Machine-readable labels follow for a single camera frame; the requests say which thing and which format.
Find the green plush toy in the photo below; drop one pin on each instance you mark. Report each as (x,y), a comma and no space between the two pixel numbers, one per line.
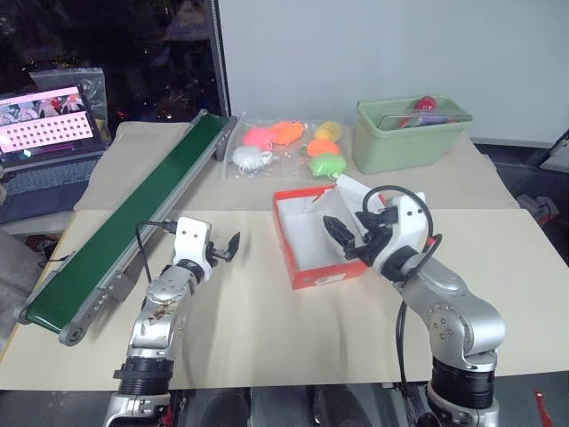
(326,164)

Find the pink plush toy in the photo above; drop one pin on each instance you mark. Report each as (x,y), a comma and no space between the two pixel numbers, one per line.
(255,137)

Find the clear plastic toy bag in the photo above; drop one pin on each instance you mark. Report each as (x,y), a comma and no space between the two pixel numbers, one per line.
(306,133)
(284,155)

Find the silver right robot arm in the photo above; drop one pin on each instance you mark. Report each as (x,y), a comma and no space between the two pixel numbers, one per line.
(453,311)

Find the green plastic bin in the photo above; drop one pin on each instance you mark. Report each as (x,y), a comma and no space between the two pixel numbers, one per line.
(400,147)

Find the orange round plush toy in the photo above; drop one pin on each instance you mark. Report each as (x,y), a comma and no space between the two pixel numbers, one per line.
(322,147)

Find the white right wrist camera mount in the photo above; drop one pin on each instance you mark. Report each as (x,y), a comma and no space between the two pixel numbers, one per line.
(411,222)

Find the yellow plush toy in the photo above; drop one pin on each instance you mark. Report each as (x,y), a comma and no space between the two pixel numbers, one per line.
(328,130)

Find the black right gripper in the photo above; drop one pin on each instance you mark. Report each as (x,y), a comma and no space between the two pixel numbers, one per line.
(371,240)

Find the green conveyor belt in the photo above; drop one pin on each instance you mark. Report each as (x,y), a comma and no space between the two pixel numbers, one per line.
(133,209)

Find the white plush toy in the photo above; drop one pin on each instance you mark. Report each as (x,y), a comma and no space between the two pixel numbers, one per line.
(249,158)

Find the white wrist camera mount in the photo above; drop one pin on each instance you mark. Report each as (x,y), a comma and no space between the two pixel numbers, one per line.
(191,236)
(411,222)

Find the purple toy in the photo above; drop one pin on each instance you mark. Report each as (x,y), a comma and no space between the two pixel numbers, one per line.
(431,119)

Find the grey laptop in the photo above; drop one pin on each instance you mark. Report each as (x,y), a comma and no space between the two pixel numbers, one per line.
(44,124)

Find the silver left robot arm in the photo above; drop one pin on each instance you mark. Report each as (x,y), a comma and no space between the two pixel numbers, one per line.
(160,311)

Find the red round toy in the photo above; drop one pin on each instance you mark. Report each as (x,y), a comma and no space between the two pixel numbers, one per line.
(427,103)

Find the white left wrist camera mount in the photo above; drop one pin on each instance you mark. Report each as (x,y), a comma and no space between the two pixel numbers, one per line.
(191,236)

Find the beige table cloth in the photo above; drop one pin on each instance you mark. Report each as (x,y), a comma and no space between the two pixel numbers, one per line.
(444,187)

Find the orange fish plush toy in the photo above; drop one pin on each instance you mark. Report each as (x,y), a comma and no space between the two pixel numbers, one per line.
(289,133)

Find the aluminium frame post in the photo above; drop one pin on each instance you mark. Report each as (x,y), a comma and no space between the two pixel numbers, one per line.
(220,66)

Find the orange cardboard box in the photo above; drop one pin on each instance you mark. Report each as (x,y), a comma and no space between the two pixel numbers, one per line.
(329,278)

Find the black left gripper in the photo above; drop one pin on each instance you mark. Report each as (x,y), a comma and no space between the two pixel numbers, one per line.
(218,254)

